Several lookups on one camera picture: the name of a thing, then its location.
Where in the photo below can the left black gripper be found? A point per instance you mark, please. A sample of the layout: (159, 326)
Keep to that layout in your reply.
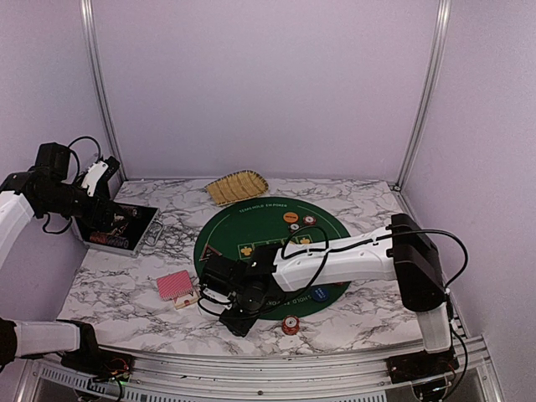
(102, 224)

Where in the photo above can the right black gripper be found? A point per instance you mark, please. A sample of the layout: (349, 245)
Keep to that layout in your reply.
(239, 326)

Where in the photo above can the red poker chip stack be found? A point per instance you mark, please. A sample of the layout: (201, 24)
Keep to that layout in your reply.
(290, 325)

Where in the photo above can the triangular all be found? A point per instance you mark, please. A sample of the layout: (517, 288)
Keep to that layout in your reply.
(208, 251)

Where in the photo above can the orange big blind button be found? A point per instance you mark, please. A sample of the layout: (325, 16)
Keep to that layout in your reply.
(290, 217)

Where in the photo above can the red backed card deck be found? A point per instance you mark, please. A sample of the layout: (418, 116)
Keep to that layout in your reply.
(174, 285)

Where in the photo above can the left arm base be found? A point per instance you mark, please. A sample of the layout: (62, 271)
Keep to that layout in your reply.
(90, 358)

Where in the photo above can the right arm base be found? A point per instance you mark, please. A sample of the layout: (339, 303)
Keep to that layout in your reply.
(415, 366)

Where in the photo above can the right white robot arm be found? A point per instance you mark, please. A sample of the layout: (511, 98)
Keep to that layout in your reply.
(401, 252)

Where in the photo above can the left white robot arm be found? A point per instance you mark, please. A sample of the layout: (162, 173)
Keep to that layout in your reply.
(32, 195)

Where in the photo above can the aluminium poker case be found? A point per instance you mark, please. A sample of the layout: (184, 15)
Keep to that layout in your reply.
(139, 232)

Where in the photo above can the orange purple chip row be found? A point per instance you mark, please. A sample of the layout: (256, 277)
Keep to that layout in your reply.
(109, 240)

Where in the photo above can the blue small blind button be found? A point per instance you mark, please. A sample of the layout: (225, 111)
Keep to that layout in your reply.
(320, 294)

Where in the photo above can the green round poker mat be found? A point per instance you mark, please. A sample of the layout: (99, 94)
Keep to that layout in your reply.
(237, 230)

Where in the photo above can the ace card box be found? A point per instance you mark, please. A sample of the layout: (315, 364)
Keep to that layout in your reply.
(186, 300)

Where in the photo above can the woven bamboo tray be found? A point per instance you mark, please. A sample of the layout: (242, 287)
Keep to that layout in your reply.
(237, 187)

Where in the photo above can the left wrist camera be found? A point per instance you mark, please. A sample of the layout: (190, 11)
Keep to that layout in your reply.
(100, 171)

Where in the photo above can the front aluminium rail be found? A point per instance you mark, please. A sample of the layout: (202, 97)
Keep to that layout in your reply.
(349, 376)

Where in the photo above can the left aluminium frame post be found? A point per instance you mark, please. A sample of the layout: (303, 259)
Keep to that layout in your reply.
(91, 41)

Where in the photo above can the aluminium frame post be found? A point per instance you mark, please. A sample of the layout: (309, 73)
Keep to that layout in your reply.
(91, 41)
(431, 78)

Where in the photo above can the right aluminium frame post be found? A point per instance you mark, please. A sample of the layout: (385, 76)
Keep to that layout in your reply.
(431, 78)

